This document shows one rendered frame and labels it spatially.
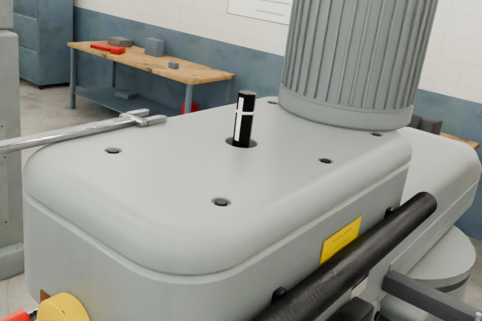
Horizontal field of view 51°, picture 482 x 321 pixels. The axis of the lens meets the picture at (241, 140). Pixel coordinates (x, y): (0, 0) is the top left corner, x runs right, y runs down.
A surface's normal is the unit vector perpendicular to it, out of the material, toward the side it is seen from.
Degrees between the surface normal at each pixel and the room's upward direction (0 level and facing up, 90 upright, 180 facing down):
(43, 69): 90
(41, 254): 90
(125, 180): 0
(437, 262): 0
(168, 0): 90
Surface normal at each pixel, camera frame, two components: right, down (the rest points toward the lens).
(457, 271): 0.11, -0.94
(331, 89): -0.41, 0.25
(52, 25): 0.78, 0.29
